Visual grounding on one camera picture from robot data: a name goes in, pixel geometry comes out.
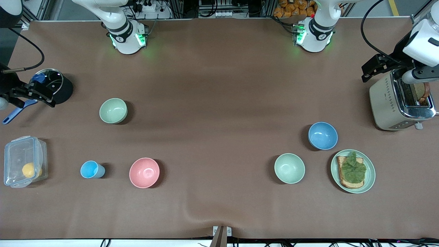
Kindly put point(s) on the small white power strip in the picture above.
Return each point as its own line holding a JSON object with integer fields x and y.
{"x": 224, "y": 14}

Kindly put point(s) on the bag of orange snacks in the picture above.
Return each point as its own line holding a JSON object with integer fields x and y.
{"x": 295, "y": 7}

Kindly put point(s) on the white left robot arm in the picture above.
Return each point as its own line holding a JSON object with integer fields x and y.
{"x": 315, "y": 37}

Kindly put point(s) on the green lettuce leaf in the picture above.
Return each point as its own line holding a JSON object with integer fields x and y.
{"x": 353, "y": 169}

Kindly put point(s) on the beige and chrome toaster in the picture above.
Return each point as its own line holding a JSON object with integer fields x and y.
{"x": 384, "y": 106}

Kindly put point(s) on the brown bread slice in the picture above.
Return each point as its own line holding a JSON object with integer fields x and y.
{"x": 422, "y": 91}

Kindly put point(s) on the light green bowl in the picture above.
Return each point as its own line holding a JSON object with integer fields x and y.
{"x": 113, "y": 110}
{"x": 289, "y": 168}

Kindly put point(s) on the white power strip with plugs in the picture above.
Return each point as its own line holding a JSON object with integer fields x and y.
{"x": 147, "y": 6}

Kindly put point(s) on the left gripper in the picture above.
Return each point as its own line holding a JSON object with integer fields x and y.
{"x": 400, "y": 55}

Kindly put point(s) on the clear plastic lidded container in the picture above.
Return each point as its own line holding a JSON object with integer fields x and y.
{"x": 17, "y": 154}

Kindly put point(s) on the light green plate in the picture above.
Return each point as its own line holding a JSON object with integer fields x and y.
{"x": 370, "y": 173}

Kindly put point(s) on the blue bowl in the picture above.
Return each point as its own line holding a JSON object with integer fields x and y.
{"x": 322, "y": 136}

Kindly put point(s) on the glass lid with blue knob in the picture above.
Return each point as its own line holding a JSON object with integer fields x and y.
{"x": 53, "y": 79}

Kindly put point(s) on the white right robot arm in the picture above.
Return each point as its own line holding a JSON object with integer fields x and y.
{"x": 125, "y": 41}

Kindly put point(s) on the pink bowl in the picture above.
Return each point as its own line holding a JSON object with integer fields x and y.
{"x": 144, "y": 172}

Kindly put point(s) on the metal table edge bracket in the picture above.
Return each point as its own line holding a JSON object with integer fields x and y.
{"x": 222, "y": 235}

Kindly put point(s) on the toast slice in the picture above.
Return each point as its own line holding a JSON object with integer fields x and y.
{"x": 343, "y": 181}

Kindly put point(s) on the light blue cup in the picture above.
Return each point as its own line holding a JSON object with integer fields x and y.
{"x": 90, "y": 169}

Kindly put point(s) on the yellow lemon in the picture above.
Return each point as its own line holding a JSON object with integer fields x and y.
{"x": 29, "y": 170}

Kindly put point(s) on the aluminium frame strut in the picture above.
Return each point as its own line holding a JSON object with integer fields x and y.
{"x": 37, "y": 10}
{"x": 423, "y": 8}

